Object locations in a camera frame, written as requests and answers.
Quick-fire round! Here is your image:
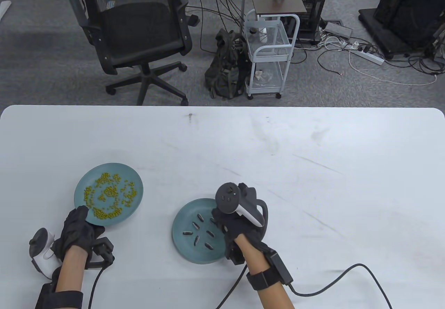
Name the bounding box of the white wire trolley cart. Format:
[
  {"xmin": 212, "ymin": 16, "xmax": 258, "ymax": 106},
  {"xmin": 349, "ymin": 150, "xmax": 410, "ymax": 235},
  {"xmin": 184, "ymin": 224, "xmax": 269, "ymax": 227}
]
[{"xmin": 244, "ymin": 9, "xmax": 300, "ymax": 100}]

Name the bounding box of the black mesh office chair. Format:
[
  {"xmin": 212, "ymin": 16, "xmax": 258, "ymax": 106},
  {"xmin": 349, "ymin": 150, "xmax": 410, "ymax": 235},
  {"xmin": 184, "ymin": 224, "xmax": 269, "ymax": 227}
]
[{"xmin": 67, "ymin": 0, "xmax": 200, "ymax": 106}]

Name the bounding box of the person's right forearm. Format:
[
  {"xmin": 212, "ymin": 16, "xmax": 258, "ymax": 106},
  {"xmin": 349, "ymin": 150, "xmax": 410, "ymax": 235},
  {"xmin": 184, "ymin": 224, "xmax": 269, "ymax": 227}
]
[{"xmin": 234, "ymin": 234, "xmax": 296, "ymax": 309}]

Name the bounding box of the teal plate with green beans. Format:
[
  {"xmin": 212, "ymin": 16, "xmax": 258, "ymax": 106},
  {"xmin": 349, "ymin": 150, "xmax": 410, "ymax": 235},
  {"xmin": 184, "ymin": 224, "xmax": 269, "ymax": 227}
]
[{"xmin": 74, "ymin": 163, "xmax": 144, "ymax": 227}]

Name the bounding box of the long white floor cable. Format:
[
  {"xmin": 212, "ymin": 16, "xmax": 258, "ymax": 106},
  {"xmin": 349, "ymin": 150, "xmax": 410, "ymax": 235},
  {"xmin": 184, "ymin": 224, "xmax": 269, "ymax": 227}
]
[{"xmin": 348, "ymin": 49, "xmax": 438, "ymax": 86}]

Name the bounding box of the black computer tower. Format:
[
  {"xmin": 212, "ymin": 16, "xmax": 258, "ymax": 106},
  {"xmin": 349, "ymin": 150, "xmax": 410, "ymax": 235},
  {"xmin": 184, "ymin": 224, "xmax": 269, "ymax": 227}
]
[{"xmin": 291, "ymin": 0, "xmax": 335, "ymax": 42}]

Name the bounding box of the group of sunflower seeds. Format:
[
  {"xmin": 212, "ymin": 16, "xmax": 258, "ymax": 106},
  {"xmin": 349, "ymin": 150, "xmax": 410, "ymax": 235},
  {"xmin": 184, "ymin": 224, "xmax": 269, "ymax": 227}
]
[{"xmin": 183, "ymin": 214, "xmax": 228, "ymax": 251}]

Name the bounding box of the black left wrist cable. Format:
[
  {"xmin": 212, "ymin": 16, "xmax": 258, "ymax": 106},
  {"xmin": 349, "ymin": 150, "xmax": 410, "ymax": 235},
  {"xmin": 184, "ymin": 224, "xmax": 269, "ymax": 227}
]
[{"xmin": 88, "ymin": 267, "xmax": 105, "ymax": 309}]

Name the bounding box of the brown side table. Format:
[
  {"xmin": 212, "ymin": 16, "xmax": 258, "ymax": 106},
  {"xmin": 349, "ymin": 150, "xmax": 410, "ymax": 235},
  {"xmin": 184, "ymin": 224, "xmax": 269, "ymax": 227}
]
[{"xmin": 243, "ymin": 0, "xmax": 308, "ymax": 42}]

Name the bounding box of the dark green backpack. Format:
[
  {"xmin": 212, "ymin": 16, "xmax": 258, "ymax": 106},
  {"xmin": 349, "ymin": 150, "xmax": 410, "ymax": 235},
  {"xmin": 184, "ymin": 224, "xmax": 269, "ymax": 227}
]
[{"xmin": 204, "ymin": 29, "xmax": 251, "ymax": 100}]

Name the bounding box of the thin black underarm cable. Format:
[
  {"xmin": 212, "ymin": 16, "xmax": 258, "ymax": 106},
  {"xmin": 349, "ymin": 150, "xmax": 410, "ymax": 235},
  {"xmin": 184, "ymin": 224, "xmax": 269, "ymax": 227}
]
[{"xmin": 216, "ymin": 266, "xmax": 248, "ymax": 309}]

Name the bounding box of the white black left hand controller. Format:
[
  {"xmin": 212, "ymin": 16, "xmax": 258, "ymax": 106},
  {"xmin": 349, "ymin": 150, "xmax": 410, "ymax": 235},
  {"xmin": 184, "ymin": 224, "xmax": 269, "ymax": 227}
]
[{"xmin": 29, "ymin": 228, "xmax": 63, "ymax": 280}]

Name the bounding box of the person's left forearm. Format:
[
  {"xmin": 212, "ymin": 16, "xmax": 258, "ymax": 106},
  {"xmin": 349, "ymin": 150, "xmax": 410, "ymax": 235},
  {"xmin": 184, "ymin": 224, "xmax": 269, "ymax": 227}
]
[{"xmin": 54, "ymin": 245, "xmax": 87, "ymax": 294}]

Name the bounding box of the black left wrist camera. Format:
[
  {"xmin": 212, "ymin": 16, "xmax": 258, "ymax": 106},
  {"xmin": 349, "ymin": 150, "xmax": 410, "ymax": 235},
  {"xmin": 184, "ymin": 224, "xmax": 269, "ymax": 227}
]
[{"xmin": 87, "ymin": 237, "xmax": 115, "ymax": 270}]

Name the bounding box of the white power strip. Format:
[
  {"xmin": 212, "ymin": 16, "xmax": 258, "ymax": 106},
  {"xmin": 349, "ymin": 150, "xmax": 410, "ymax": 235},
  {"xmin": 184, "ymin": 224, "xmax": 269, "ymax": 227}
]
[{"xmin": 349, "ymin": 49, "xmax": 386, "ymax": 66}]

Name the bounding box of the pile of green mung beans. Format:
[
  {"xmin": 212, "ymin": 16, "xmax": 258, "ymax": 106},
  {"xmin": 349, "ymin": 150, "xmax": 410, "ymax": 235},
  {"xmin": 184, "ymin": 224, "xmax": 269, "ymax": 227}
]
[{"xmin": 83, "ymin": 173, "xmax": 138, "ymax": 220}]

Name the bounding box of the person's right hand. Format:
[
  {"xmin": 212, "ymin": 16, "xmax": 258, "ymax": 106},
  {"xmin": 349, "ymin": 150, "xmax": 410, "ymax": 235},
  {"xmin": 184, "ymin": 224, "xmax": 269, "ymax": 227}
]
[{"xmin": 211, "ymin": 183, "xmax": 269, "ymax": 264}]

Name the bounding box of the grey adapter box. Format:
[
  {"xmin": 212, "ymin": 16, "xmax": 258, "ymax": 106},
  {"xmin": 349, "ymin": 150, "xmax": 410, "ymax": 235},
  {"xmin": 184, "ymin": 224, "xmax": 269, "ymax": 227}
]
[{"xmin": 324, "ymin": 22, "xmax": 354, "ymax": 39}]

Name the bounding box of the person's left hand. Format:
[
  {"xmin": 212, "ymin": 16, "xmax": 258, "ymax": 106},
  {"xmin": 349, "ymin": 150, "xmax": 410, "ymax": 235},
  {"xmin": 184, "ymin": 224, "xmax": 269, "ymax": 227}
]
[{"xmin": 52, "ymin": 205, "xmax": 105, "ymax": 262}]

